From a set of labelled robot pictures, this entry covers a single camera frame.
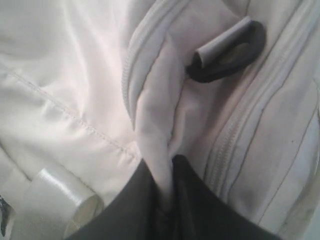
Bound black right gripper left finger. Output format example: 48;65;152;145
65;159;161;240

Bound beige duffel bag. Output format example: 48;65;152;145
0;0;320;240

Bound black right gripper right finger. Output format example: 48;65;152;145
167;154;231;240

